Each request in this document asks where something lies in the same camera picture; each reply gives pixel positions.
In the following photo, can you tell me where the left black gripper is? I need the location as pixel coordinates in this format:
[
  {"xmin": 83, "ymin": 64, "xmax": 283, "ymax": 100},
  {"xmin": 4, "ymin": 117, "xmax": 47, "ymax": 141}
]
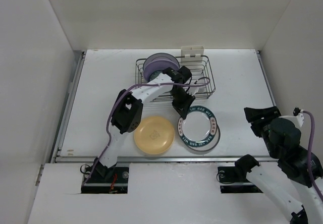
[{"xmin": 169, "ymin": 87, "xmax": 195, "ymax": 120}]

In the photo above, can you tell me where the green rimmed white plate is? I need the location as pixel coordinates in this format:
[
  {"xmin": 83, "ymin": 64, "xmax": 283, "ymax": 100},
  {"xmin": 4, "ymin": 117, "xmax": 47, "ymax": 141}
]
[{"xmin": 177, "ymin": 105, "xmax": 218, "ymax": 151}]

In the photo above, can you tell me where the yellow plastic plate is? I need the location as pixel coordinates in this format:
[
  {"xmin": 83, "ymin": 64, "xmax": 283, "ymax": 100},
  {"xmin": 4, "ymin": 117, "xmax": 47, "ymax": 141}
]
[{"xmin": 134, "ymin": 116, "xmax": 175, "ymax": 155}]

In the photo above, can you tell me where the purple plastic plate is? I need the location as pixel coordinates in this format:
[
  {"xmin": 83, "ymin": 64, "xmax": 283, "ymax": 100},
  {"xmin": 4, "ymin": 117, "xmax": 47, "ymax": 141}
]
[{"xmin": 143, "ymin": 59, "xmax": 179, "ymax": 81}]

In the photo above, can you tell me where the small teal patterned plate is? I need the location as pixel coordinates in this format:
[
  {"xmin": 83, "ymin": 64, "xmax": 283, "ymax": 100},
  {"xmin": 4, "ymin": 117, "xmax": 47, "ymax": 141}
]
[{"xmin": 148, "ymin": 70, "xmax": 163, "ymax": 82}]

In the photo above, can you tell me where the white plate with dark rim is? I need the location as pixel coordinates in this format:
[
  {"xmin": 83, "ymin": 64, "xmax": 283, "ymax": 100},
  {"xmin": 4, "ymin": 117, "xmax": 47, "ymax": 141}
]
[{"xmin": 143, "ymin": 52, "xmax": 179, "ymax": 67}]

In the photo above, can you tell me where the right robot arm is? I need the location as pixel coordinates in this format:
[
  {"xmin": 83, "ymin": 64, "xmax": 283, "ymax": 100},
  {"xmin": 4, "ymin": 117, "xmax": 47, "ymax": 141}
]
[{"xmin": 234, "ymin": 106, "xmax": 322, "ymax": 223}]

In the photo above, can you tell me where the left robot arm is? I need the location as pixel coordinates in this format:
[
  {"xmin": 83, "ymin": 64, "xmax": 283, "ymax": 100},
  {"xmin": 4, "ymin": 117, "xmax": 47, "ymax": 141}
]
[{"xmin": 92, "ymin": 66, "xmax": 195, "ymax": 182}]

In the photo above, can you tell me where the white plastic cutlery holder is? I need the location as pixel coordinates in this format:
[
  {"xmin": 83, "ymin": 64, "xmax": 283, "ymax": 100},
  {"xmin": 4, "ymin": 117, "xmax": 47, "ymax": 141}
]
[{"xmin": 181, "ymin": 45, "xmax": 204, "ymax": 62}]

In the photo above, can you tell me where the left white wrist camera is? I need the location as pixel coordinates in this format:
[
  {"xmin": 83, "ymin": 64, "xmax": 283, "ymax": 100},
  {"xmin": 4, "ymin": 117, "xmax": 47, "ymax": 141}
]
[{"xmin": 186, "ymin": 78, "xmax": 205, "ymax": 96}]

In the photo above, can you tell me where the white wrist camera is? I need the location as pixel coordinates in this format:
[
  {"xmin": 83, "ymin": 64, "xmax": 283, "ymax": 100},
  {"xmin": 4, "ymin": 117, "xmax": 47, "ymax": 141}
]
[
  {"xmin": 293, "ymin": 107, "xmax": 305, "ymax": 128},
  {"xmin": 186, "ymin": 78, "xmax": 205, "ymax": 96}
]

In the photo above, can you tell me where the black wire dish rack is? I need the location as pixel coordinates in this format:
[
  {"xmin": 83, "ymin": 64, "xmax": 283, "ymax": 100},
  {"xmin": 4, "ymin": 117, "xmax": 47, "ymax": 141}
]
[{"xmin": 135, "ymin": 53, "xmax": 216, "ymax": 103}]

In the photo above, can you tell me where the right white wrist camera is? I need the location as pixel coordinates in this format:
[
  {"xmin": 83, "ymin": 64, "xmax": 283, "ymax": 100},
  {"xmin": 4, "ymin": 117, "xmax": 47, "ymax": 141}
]
[{"xmin": 293, "ymin": 107, "xmax": 305, "ymax": 128}]

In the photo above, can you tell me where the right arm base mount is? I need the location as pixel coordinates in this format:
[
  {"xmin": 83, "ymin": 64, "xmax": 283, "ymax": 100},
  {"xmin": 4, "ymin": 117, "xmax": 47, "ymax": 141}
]
[{"xmin": 217, "ymin": 166, "xmax": 262, "ymax": 194}]

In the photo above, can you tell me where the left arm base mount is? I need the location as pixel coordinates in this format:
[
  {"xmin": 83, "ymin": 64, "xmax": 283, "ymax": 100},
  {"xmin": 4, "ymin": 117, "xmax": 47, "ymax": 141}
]
[{"xmin": 81, "ymin": 163, "xmax": 130, "ymax": 194}]

